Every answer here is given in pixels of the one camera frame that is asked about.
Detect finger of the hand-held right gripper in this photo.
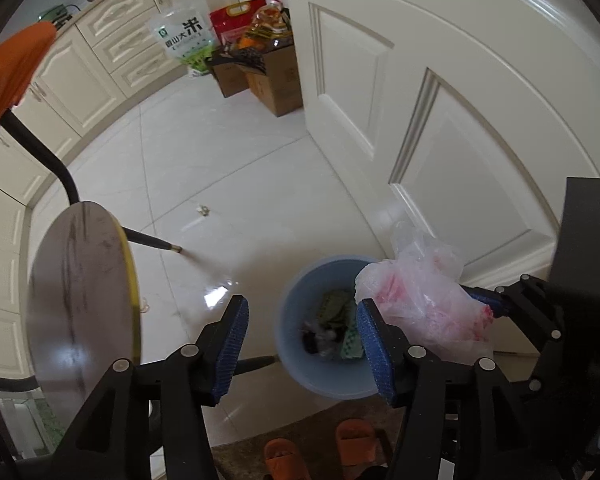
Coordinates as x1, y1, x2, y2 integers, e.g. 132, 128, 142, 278
525, 345, 566, 398
462, 274, 563, 348

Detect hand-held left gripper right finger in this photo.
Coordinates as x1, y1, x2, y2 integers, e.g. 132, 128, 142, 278
356, 298, 563, 480

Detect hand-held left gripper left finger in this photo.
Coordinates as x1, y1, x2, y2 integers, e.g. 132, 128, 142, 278
35, 294, 251, 480

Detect pink white plastic bag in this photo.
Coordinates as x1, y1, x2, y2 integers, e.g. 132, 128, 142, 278
354, 220, 498, 366

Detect blue trash bin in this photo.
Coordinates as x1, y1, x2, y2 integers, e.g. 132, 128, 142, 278
274, 255, 396, 401

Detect green yellow snack wrapper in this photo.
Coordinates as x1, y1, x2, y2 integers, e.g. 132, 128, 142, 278
319, 289, 357, 327

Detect orange slipper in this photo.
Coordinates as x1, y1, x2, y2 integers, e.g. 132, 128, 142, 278
264, 438, 308, 480
336, 419, 381, 467

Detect brown floor mat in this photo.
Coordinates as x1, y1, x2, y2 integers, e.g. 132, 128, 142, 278
211, 400, 406, 480

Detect round metal stool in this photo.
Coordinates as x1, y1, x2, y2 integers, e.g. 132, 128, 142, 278
25, 201, 142, 413

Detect cream panel door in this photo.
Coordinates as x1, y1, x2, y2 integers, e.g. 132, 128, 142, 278
280, 0, 600, 356

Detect large cardboard box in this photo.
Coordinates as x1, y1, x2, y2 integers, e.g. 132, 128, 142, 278
242, 42, 305, 118

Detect small cardboard box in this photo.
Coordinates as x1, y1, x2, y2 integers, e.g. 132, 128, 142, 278
206, 52, 253, 99

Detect cream base cabinets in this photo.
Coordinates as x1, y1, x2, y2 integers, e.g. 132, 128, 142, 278
0, 0, 241, 386

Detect white green rice bag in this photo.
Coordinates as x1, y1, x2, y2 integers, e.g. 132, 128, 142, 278
147, 0, 218, 78

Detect cooking oil bottle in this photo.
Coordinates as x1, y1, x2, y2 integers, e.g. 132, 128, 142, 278
245, 0, 293, 53

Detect red rice bag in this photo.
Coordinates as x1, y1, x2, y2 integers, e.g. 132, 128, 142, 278
210, 0, 268, 48

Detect orange chair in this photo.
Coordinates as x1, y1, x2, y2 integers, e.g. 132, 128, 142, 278
0, 22, 281, 392

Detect green electric pot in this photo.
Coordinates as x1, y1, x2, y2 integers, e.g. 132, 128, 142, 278
39, 4, 81, 23

